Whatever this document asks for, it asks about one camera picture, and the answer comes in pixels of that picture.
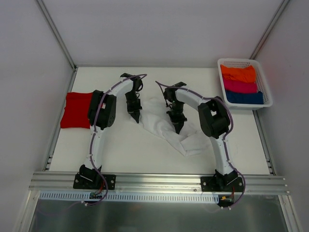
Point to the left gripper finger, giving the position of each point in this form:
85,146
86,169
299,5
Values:
134,116
138,116

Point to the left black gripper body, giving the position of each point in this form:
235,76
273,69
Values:
134,109

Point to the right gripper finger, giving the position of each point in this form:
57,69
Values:
176,126
180,126

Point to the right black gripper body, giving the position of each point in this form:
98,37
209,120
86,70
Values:
176,116

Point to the white t shirt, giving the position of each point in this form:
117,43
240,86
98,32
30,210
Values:
154,119

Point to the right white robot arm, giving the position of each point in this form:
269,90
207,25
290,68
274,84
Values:
215,122

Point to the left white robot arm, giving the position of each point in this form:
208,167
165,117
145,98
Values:
101,115

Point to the folded red t shirt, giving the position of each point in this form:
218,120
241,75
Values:
76,110

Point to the blue t shirt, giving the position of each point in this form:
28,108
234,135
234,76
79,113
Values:
245,98

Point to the pink t shirt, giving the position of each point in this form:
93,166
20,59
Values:
240,87

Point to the orange t shirt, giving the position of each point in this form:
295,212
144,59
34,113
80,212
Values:
246,75

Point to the white plastic basket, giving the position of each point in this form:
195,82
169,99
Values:
261,82

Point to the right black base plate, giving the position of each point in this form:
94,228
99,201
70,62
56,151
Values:
215,184

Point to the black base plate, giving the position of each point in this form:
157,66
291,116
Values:
108,181
215,184

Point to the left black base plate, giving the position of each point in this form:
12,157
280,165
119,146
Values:
108,181

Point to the white slotted cable duct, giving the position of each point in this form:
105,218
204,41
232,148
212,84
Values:
130,197

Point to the aluminium mounting rail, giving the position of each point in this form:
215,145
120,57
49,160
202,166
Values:
160,183

